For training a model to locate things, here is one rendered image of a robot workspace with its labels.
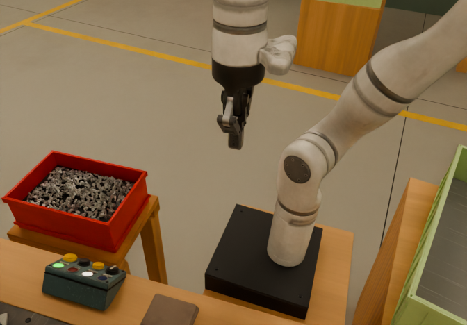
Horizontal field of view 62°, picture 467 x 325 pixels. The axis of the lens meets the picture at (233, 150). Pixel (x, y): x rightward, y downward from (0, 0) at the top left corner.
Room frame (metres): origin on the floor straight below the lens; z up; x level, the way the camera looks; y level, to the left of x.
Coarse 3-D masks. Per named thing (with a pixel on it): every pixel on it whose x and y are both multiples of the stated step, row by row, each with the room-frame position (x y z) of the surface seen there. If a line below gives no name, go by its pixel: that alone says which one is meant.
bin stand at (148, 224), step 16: (144, 208) 0.80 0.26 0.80; (144, 224) 0.75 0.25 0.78; (16, 240) 0.68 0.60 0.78; (32, 240) 0.67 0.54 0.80; (48, 240) 0.67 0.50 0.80; (64, 240) 0.67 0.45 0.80; (128, 240) 0.68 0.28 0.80; (144, 240) 0.81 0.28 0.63; (160, 240) 0.83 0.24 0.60; (80, 256) 0.63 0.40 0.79; (96, 256) 0.62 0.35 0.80; (112, 256) 0.62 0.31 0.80; (160, 256) 0.82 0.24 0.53; (128, 272) 0.64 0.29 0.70; (160, 272) 0.80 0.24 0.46
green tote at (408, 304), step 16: (464, 160) 0.93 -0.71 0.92; (448, 176) 0.81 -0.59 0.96; (464, 176) 0.92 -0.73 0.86; (432, 208) 0.82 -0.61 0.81; (432, 224) 0.63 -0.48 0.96; (432, 240) 0.58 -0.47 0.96; (416, 256) 0.62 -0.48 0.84; (416, 272) 0.50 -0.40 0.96; (416, 288) 0.46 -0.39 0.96; (400, 304) 0.48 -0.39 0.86; (416, 304) 0.43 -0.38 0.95; (432, 304) 0.42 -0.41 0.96; (400, 320) 0.44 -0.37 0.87; (416, 320) 0.42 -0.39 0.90; (432, 320) 0.41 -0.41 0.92; (448, 320) 0.40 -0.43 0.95; (464, 320) 0.39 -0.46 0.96
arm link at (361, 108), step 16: (352, 80) 0.56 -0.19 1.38; (368, 80) 0.53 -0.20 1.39; (352, 96) 0.54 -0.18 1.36; (368, 96) 0.52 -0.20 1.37; (384, 96) 0.50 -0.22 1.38; (336, 112) 0.59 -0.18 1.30; (352, 112) 0.53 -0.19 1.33; (368, 112) 0.51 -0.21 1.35; (384, 112) 0.51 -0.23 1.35; (320, 128) 0.62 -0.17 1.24; (336, 128) 0.59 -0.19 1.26; (352, 128) 0.56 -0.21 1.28; (368, 128) 0.54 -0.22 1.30; (336, 144) 0.59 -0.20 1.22; (352, 144) 0.58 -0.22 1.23; (336, 160) 0.58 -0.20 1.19
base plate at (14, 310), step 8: (0, 304) 0.42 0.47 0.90; (0, 312) 0.41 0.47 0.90; (8, 312) 0.41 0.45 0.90; (16, 312) 0.41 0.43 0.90; (24, 312) 0.41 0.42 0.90; (32, 312) 0.41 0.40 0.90; (8, 320) 0.39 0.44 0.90; (16, 320) 0.39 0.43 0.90; (24, 320) 0.39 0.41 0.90; (32, 320) 0.39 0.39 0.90; (40, 320) 0.39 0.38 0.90; (48, 320) 0.39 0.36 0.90; (56, 320) 0.39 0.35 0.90
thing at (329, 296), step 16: (256, 208) 0.77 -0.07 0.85; (320, 224) 0.71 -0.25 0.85; (336, 240) 0.66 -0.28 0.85; (352, 240) 0.66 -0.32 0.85; (320, 256) 0.61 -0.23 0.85; (336, 256) 0.61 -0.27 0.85; (320, 272) 0.56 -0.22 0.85; (336, 272) 0.56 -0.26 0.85; (320, 288) 0.52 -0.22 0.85; (336, 288) 0.52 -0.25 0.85; (240, 304) 0.47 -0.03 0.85; (320, 304) 0.48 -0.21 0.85; (336, 304) 0.48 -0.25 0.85; (304, 320) 0.44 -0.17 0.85; (320, 320) 0.44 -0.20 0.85; (336, 320) 0.44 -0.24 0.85
